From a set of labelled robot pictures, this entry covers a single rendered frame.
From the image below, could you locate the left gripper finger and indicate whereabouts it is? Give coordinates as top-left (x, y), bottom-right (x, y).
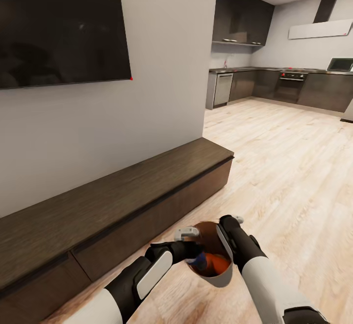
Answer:
top-left (196, 244), bottom-right (204, 256)

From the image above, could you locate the trash can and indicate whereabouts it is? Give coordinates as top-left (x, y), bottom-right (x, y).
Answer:
top-left (185, 221), bottom-right (234, 287)

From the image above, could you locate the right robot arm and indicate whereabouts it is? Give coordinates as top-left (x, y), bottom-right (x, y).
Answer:
top-left (216, 216), bottom-right (330, 324)

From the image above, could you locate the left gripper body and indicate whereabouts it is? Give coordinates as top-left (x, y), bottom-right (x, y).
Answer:
top-left (172, 241), bottom-right (197, 262)

